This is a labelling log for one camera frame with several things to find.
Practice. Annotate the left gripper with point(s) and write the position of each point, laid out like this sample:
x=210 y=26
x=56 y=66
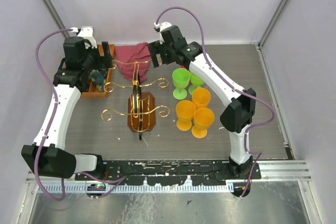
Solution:
x=104 y=60

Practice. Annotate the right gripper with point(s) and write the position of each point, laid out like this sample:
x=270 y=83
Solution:
x=156 y=48

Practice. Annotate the gold wire wine glass rack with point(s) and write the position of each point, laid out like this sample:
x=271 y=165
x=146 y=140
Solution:
x=142 y=110

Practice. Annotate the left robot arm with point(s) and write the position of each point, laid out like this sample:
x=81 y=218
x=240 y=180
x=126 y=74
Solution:
x=47 y=156

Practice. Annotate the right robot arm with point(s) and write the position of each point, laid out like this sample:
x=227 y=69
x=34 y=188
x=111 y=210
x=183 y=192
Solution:
x=239 y=107

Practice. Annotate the green wine glass left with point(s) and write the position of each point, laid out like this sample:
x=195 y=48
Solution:
x=181 y=79

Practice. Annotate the green wine glass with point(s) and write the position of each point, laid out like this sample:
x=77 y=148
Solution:
x=196 y=82
x=181 y=79

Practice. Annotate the green wine glass right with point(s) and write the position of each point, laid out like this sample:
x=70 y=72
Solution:
x=196 y=82

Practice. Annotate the orange wine glass back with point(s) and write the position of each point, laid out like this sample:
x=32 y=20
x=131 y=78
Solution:
x=201 y=98

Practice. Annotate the orange wine glass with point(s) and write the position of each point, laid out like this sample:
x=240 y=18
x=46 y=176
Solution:
x=203 y=119
x=185 y=111
x=201 y=98

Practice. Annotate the orange wine glass front left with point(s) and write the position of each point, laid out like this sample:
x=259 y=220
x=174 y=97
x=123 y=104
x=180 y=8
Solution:
x=185 y=111

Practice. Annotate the orange wine glass front right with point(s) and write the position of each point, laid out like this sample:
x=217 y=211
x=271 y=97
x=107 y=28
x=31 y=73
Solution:
x=203 y=119

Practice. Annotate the red cloth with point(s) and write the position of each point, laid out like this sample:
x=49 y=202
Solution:
x=128 y=55

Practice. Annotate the blue floral fabric pouch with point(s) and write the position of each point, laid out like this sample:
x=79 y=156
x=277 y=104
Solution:
x=98 y=78

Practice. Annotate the wooden tray organizer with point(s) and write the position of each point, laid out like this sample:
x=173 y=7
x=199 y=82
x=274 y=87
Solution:
x=91 y=92

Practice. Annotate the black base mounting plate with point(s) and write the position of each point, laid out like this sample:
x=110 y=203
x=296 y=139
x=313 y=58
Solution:
x=169 y=172

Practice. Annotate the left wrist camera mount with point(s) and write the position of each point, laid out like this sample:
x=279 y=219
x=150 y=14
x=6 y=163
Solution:
x=86 y=32

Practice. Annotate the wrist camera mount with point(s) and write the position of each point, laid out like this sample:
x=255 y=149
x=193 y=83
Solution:
x=86 y=32
x=159 y=27

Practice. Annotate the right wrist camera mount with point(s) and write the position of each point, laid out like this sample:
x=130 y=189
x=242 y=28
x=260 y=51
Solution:
x=159 y=27

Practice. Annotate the aluminium frame rail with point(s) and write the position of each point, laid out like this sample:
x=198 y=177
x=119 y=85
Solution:
x=271 y=171

